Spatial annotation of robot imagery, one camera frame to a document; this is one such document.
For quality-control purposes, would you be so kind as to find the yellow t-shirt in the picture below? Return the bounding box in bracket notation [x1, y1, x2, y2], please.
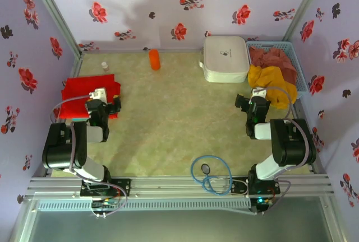
[247, 64, 298, 110]

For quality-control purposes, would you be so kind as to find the red folded t-shirt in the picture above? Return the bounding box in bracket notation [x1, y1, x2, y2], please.
[61, 73, 122, 120]

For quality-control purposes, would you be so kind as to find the white zipped case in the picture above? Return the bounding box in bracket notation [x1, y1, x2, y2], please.
[198, 36, 251, 83]

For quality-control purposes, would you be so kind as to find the dusty pink t-shirt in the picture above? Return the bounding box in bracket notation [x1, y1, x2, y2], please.
[248, 45, 298, 86]

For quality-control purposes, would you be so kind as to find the orange plastic bottle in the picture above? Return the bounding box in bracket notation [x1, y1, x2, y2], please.
[149, 49, 162, 71]

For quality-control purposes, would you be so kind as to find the blue stethoscope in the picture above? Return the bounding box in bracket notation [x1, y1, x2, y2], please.
[191, 155, 249, 197]

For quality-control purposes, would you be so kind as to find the light blue plastic basket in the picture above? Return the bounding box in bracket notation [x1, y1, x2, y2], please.
[246, 41, 309, 100]

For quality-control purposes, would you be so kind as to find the black board with green light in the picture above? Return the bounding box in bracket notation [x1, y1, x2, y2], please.
[254, 196, 274, 215]

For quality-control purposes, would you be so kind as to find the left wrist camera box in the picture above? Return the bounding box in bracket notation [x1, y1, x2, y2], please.
[89, 87, 108, 103]

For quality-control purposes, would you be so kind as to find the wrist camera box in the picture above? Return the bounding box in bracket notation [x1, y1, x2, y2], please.
[250, 87, 267, 99]
[89, 87, 108, 103]

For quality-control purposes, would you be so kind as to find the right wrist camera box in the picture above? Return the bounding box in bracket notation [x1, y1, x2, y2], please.
[250, 87, 267, 99]

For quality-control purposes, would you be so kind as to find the left arm grey cable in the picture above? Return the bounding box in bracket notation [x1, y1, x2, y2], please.
[50, 92, 128, 220]

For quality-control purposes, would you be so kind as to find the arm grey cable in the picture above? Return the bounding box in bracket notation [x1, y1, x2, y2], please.
[246, 86, 312, 216]
[50, 92, 128, 220]

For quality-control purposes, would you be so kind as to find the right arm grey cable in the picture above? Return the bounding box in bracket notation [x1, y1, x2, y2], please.
[246, 86, 312, 216]

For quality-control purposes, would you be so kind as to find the aluminium side rail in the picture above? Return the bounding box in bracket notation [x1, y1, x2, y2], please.
[290, 99, 329, 174]
[33, 54, 84, 178]

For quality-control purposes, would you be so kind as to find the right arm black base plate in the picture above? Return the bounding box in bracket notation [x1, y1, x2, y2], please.
[229, 179, 281, 198]

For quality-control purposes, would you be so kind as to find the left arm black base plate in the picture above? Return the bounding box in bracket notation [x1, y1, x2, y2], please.
[80, 178, 132, 198]

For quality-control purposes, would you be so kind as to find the small circuit board with wires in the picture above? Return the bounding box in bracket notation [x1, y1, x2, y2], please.
[91, 199, 118, 211]

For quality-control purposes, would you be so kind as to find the aluminium front frame rail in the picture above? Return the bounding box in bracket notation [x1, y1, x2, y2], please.
[26, 176, 336, 198]

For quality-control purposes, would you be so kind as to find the grey slotted cable duct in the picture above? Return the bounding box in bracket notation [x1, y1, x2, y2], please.
[38, 198, 252, 212]

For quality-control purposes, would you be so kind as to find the aluminium corner post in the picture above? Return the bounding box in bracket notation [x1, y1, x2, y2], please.
[26, 0, 84, 58]
[283, 0, 329, 43]

